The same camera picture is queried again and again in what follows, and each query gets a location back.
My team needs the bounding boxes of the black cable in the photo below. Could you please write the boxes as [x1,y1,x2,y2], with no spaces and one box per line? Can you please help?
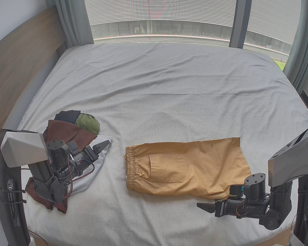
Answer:
[28,230,51,246]

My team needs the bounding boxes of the mustard yellow shorts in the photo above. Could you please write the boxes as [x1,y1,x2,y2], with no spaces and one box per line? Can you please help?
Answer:
[123,136,252,200]

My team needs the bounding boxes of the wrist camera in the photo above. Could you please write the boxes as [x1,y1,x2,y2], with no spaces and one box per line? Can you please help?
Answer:
[66,140,80,155]
[229,184,246,198]

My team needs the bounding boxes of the window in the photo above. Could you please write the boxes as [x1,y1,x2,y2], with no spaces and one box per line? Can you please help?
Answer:
[82,0,304,70]

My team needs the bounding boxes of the brown garment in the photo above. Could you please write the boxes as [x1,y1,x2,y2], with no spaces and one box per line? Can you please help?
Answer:
[25,119,98,215]

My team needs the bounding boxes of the green garment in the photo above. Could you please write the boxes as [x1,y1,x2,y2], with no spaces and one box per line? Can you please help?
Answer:
[75,113,101,135]

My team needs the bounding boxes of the grey-green curtain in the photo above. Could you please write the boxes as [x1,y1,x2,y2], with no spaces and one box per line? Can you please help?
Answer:
[282,0,308,93]
[49,0,94,50]

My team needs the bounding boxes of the black garment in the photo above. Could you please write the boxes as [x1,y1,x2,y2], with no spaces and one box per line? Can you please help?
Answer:
[54,110,82,124]

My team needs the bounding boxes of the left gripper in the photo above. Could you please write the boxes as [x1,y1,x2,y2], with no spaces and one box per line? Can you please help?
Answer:
[72,140,111,175]

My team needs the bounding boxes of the bed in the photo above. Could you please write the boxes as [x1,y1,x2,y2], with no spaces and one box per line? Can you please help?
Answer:
[0,5,308,246]

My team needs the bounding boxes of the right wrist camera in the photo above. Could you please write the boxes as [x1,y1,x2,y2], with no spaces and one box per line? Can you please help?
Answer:
[229,184,246,198]

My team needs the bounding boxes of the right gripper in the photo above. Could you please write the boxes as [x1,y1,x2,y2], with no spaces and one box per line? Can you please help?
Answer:
[197,197,247,218]

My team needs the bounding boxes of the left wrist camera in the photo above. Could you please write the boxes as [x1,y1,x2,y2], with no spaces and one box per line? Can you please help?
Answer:
[66,140,80,155]

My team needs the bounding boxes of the pale blue garment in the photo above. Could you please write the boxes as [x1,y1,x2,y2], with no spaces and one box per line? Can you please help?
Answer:
[65,135,114,197]

